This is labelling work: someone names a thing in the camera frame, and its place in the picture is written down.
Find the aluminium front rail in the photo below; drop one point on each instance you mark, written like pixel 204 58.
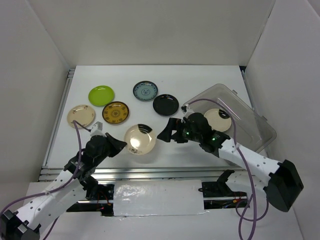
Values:
pixel 108 174

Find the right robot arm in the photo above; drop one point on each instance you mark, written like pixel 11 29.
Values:
pixel 282 182

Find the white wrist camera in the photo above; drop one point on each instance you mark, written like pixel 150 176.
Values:
pixel 97 129
pixel 187 111

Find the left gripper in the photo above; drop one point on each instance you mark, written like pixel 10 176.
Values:
pixel 117 145

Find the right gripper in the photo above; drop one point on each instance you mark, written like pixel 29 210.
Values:
pixel 174 123

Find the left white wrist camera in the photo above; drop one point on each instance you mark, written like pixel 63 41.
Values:
pixel 97 129

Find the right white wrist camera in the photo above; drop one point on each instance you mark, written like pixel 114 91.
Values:
pixel 187 111

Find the aluminium side rail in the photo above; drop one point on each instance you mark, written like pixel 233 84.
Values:
pixel 246 83
pixel 58 117

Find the cream floral plate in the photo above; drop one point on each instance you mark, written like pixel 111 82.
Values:
pixel 84 114

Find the right aluminium side rail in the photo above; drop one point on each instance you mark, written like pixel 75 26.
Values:
pixel 246 83

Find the white foil cover panel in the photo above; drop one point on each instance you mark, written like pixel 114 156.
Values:
pixel 158 198

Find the lime green plate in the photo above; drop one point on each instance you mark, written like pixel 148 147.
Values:
pixel 101 95

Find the blue patterned plate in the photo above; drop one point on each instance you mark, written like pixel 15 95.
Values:
pixel 145 91

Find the cream plate black patch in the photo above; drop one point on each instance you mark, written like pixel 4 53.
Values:
pixel 140 139
pixel 218 119

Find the left aluminium side rail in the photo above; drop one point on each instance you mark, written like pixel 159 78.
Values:
pixel 58 117

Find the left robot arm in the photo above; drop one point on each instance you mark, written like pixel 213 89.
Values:
pixel 74 183

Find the clear plastic bin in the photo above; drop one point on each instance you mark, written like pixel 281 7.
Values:
pixel 227 113

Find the yellow brown patterned plate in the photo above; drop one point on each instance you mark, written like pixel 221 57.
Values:
pixel 115 112

